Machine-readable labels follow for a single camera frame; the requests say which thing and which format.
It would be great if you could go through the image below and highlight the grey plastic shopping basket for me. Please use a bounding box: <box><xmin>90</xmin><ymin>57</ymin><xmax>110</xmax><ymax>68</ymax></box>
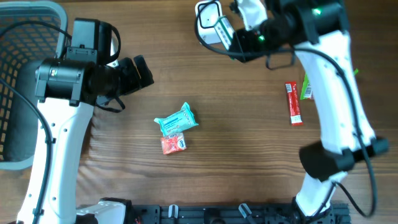
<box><xmin>1</xmin><ymin>1</ymin><xmax>68</xmax><ymax>170</ymax></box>

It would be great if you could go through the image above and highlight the white barcode scanner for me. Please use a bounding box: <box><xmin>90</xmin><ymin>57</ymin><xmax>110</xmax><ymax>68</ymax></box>
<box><xmin>198</xmin><ymin>1</ymin><xmax>223</xmax><ymax>45</ymax></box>

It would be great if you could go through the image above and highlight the red coffee stick sachet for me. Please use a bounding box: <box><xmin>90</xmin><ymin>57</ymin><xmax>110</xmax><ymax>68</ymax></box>
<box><xmin>285</xmin><ymin>82</ymin><xmax>303</xmax><ymax>126</ymax></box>

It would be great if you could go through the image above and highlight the orange snack packet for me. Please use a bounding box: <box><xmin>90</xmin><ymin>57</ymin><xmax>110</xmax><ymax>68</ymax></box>
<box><xmin>161</xmin><ymin>133</ymin><xmax>187</xmax><ymax>155</ymax></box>

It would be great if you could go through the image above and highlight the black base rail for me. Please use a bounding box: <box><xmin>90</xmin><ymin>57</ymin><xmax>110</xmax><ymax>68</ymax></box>
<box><xmin>74</xmin><ymin>202</ymin><xmax>352</xmax><ymax>224</ymax></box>

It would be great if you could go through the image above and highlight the teal tissue pack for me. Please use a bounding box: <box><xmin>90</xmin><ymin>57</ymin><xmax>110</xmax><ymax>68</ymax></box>
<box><xmin>154</xmin><ymin>102</ymin><xmax>198</xmax><ymax>136</ymax></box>

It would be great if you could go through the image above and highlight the green white gum pack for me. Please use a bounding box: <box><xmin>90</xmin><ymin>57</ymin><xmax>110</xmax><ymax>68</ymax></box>
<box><xmin>214</xmin><ymin>16</ymin><xmax>235</xmax><ymax>50</ymax></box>

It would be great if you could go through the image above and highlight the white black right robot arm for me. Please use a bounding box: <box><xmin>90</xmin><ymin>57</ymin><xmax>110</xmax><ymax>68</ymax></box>
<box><xmin>229</xmin><ymin>0</ymin><xmax>389</xmax><ymax>222</ymax></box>

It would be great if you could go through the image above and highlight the green candy bag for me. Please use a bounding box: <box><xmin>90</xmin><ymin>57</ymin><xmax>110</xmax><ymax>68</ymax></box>
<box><xmin>300</xmin><ymin>68</ymin><xmax>359</xmax><ymax>101</ymax></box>

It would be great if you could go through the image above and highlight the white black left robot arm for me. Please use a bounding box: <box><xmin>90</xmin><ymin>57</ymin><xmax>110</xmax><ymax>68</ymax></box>
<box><xmin>16</xmin><ymin>18</ymin><xmax>154</xmax><ymax>223</ymax></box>

